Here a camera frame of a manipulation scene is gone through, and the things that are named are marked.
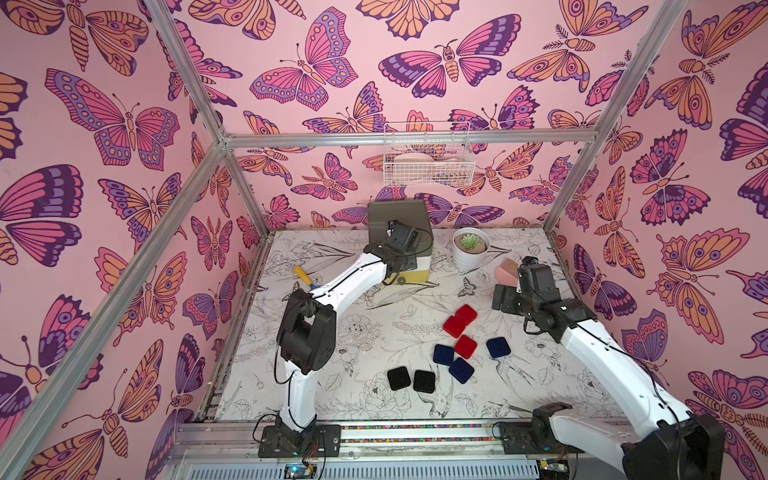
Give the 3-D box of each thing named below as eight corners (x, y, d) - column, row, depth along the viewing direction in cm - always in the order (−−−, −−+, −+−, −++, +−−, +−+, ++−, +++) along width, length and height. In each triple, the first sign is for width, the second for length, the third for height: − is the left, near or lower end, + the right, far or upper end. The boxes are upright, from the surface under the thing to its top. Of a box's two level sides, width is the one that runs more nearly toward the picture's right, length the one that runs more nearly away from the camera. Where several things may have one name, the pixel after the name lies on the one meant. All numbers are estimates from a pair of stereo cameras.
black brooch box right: (412, 390, 83) (412, 388, 82) (414, 371, 86) (414, 369, 85) (434, 393, 83) (435, 391, 81) (435, 374, 86) (436, 372, 84)
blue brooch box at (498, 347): (493, 359, 89) (494, 356, 87) (484, 343, 92) (486, 340, 90) (510, 354, 90) (512, 351, 88) (501, 338, 93) (503, 335, 91)
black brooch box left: (391, 391, 84) (391, 389, 82) (386, 373, 87) (386, 371, 85) (411, 384, 85) (412, 382, 83) (405, 367, 88) (405, 364, 86)
